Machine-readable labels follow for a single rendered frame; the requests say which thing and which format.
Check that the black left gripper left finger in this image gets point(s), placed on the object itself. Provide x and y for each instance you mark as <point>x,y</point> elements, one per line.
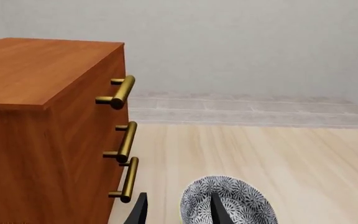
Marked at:
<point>139,211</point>

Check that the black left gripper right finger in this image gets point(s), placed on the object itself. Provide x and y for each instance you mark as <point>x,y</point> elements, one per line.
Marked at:
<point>220,210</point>

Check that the black white patterned bowl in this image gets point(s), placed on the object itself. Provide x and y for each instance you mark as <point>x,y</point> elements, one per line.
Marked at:
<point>244,198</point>

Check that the wooden cabinet with drawers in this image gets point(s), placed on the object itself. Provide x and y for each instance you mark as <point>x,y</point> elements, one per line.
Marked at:
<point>36,116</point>

